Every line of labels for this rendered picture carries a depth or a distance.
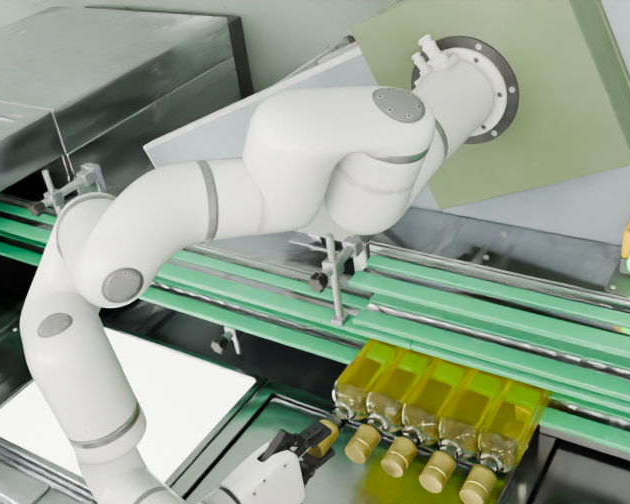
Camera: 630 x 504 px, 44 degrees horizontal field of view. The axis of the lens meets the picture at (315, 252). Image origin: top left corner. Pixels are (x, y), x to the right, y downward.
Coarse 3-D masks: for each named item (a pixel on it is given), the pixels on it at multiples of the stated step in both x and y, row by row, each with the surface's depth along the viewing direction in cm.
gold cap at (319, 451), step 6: (324, 420) 113; (330, 426) 112; (336, 432) 112; (330, 438) 111; (336, 438) 113; (318, 444) 110; (324, 444) 110; (330, 444) 111; (306, 450) 112; (312, 450) 111; (318, 450) 110; (324, 450) 110; (318, 456) 111
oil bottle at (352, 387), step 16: (368, 352) 123; (384, 352) 122; (352, 368) 120; (368, 368) 119; (384, 368) 120; (336, 384) 118; (352, 384) 117; (368, 384) 117; (336, 400) 117; (352, 400) 115; (352, 416) 117
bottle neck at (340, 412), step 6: (336, 408) 115; (342, 408) 115; (348, 408) 115; (330, 414) 114; (336, 414) 114; (342, 414) 114; (348, 414) 115; (330, 420) 113; (336, 420) 114; (342, 420) 114; (336, 426) 113; (342, 426) 114
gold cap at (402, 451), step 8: (400, 440) 108; (408, 440) 108; (392, 448) 107; (400, 448) 107; (408, 448) 107; (416, 448) 108; (384, 456) 107; (392, 456) 106; (400, 456) 106; (408, 456) 107; (384, 464) 107; (392, 464) 106; (400, 464) 105; (408, 464) 107; (392, 472) 107; (400, 472) 106
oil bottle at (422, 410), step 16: (432, 368) 118; (448, 368) 117; (464, 368) 117; (432, 384) 115; (448, 384) 114; (416, 400) 112; (432, 400) 112; (448, 400) 112; (416, 416) 110; (432, 416) 110; (432, 432) 110
